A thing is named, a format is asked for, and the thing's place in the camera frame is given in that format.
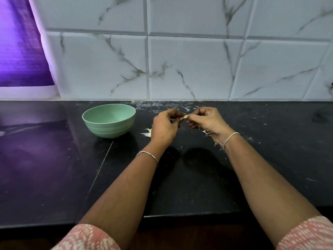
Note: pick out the person's right hand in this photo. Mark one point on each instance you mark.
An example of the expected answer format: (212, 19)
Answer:
(208, 121)

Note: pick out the mint green bowl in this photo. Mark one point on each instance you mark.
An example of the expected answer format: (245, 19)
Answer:
(109, 119)

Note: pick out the pink patterned right sleeve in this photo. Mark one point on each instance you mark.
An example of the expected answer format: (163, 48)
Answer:
(307, 234)

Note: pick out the person's left hand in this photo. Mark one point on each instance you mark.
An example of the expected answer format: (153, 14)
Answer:
(164, 127)

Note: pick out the white garlic bulb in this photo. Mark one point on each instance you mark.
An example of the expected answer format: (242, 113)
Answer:
(184, 117)

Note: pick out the garlic clove cluster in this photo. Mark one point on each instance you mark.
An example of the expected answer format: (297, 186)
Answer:
(147, 133)

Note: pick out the pink patterned left sleeve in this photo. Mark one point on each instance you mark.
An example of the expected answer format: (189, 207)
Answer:
(86, 238)

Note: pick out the pink patterned sleeve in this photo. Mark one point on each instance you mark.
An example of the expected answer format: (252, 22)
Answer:
(307, 234)
(86, 238)

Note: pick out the person's right forearm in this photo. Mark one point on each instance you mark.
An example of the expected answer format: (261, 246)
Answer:
(270, 187)

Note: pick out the person's left forearm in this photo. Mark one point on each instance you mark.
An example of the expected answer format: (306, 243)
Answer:
(119, 198)

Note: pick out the pile of white garlic peels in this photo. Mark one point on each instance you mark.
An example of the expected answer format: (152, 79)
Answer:
(206, 132)

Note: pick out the purple cloth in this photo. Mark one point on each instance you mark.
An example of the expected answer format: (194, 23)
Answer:
(21, 41)

